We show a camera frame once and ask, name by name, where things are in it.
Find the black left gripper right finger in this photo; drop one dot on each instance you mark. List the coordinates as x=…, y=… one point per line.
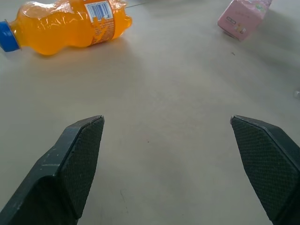
x=264, y=164

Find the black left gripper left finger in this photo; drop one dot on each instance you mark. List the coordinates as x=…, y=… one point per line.
x=58, y=171

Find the orange soda bottle blue cap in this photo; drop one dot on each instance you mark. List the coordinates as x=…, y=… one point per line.
x=68, y=25

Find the pink tissue pack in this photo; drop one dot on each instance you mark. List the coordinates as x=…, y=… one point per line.
x=243, y=18

